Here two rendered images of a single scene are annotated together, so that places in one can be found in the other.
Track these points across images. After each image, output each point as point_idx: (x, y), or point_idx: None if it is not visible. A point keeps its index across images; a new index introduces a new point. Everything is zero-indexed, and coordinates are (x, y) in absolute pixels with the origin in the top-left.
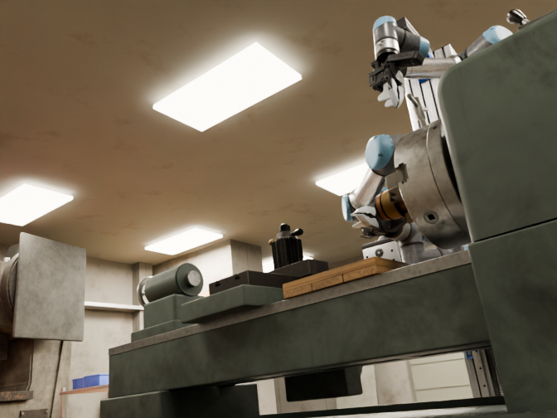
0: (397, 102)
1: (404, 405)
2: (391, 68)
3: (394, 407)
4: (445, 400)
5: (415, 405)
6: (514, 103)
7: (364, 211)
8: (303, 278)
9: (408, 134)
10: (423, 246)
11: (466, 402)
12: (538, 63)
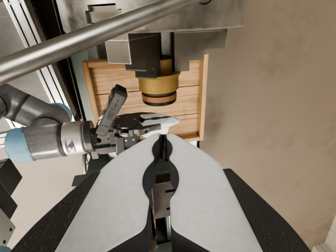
0: (171, 133)
1: (81, 112)
2: None
3: (83, 119)
4: (74, 83)
5: (79, 104)
6: None
7: (168, 117)
8: (204, 120)
9: (240, 5)
10: (40, 116)
11: (71, 69)
12: None
